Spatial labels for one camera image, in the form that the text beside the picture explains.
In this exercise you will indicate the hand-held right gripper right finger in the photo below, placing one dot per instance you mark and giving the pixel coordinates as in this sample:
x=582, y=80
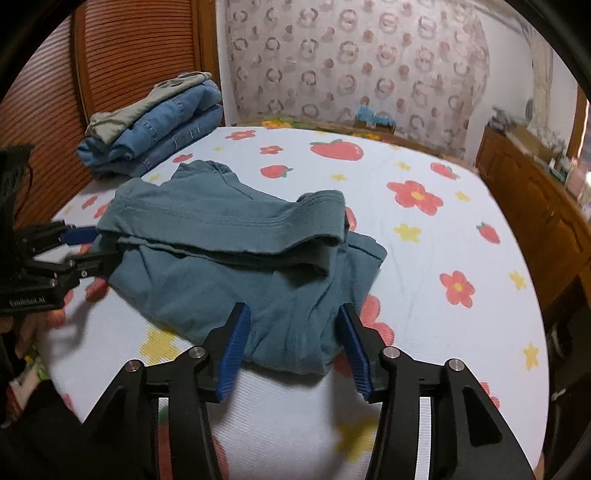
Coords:
x=355, y=355

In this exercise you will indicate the lace-wrapped pipe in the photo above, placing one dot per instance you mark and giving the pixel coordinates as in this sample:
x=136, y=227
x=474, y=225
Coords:
x=542, y=69

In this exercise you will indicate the teal short pants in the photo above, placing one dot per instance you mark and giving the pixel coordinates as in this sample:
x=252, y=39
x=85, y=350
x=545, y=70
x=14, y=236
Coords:
x=207, y=277

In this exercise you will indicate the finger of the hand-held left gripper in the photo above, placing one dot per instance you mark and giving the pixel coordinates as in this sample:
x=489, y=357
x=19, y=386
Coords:
x=78, y=236
x=92, y=264

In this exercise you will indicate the white floral bed sheet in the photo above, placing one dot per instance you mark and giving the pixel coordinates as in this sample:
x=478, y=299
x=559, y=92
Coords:
x=438, y=230

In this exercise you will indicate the small round clock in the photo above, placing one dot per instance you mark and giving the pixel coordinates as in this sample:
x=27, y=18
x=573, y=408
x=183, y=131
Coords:
x=531, y=107

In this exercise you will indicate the wooden louvered wardrobe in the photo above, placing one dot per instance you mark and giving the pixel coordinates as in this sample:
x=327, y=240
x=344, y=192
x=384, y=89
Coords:
x=115, y=60

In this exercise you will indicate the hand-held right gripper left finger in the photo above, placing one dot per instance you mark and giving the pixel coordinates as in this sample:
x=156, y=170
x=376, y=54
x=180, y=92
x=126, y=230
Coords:
x=233, y=355

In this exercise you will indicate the folded blue denim jeans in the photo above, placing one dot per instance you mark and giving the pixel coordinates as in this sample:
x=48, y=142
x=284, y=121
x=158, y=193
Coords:
x=152, y=138

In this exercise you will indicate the blue cloth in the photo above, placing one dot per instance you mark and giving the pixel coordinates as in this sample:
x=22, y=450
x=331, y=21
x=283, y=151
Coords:
x=374, y=114

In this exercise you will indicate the folded grey-green pants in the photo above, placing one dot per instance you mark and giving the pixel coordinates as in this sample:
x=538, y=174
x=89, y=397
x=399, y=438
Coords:
x=138, y=108

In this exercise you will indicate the circle-patterned curtain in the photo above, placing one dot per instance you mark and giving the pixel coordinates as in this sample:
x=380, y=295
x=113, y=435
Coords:
x=351, y=60

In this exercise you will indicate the wooden cabinet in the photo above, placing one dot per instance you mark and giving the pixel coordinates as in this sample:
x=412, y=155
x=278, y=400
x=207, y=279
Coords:
x=531, y=207

